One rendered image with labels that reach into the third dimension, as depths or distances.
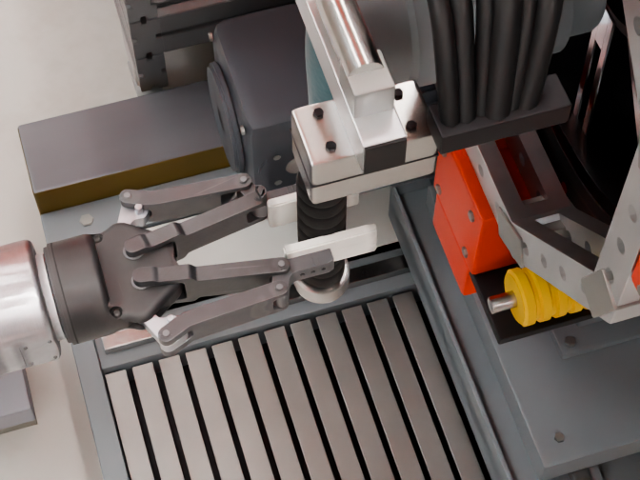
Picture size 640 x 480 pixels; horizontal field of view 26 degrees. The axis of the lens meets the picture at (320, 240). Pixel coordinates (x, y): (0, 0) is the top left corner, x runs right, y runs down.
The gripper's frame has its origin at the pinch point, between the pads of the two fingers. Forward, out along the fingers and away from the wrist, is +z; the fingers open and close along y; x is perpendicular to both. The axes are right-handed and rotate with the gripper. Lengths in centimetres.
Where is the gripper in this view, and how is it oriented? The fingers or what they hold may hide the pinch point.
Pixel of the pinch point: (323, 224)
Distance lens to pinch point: 102.3
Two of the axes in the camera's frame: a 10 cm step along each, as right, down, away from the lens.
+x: 0.0, -5.1, -8.6
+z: 9.6, -2.5, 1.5
